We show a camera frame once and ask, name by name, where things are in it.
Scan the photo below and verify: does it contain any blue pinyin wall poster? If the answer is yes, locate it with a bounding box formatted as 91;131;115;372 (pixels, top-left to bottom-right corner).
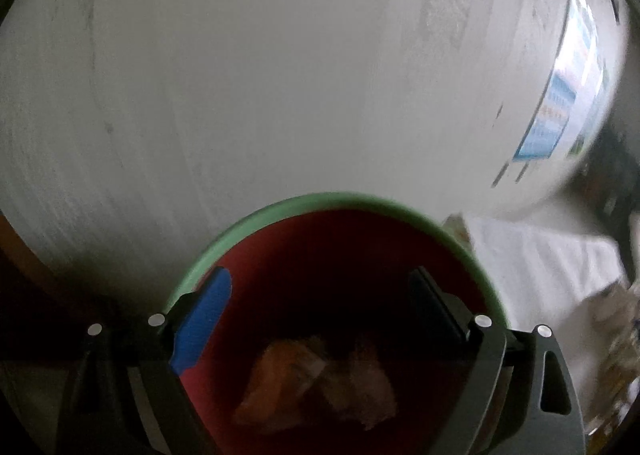
513;72;577;161

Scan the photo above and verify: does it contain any orange snack bag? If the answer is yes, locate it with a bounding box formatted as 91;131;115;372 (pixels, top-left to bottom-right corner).
233;341;397;433

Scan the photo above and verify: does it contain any white table cloth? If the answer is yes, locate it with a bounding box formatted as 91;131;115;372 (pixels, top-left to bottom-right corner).
445;213;632;423

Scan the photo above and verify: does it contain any white chart wall poster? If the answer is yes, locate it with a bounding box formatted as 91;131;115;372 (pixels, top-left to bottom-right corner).
553;0;604;111

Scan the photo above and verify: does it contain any green red trash bin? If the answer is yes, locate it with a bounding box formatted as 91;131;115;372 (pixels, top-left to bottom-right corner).
170;193;506;454

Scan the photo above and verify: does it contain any beige crumpled paper wrapper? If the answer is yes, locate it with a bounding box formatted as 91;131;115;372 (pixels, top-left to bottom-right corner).
590;284;639;335

